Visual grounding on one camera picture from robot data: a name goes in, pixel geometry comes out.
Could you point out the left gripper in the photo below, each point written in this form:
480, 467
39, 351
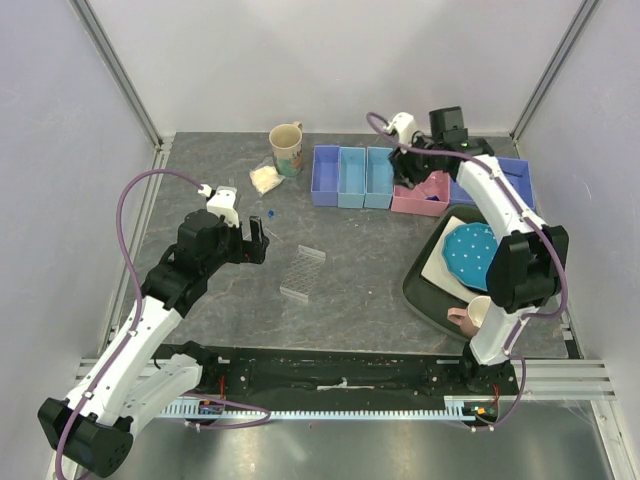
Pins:
248, 251

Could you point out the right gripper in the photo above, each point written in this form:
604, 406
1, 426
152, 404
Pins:
400, 162

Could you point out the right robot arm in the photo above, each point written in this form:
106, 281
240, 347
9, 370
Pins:
526, 277

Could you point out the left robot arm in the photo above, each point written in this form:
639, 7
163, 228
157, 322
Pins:
96, 423

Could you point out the light blue bin right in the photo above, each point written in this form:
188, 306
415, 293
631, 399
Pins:
379, 178

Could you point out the light blue bin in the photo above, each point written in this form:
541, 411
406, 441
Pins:
351, 189
379, 178

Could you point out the pink bin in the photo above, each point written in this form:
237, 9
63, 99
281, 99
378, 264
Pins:
413, 201

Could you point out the light blue bin left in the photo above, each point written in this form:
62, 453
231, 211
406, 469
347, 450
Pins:
351, 189

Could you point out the clear test tube rack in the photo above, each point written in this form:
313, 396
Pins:
300, 278

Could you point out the bag of white powder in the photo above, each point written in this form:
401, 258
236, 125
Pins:
265, 177

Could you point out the purple bin leftmost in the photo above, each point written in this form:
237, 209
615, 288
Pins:
325, 175

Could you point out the blue dotted plate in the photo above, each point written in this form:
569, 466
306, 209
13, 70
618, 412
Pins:
468, 251

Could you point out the large purple bin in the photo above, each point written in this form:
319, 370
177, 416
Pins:
517, 173

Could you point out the beige cartoon mug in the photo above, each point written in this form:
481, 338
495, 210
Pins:
286, 144

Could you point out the dark green tray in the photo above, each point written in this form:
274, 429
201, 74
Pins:
427, 300

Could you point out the pink mug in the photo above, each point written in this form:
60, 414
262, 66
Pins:
470, 319

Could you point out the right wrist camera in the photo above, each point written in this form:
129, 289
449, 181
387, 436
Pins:
403, 126

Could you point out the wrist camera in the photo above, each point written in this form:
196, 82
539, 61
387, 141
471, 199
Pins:
222, 203
403, 126

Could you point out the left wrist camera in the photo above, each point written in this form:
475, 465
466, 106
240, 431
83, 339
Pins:
222, 203

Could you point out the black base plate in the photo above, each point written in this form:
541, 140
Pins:
267, 377

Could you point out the light blue cable duct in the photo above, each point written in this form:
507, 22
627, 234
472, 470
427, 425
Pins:
194, 409

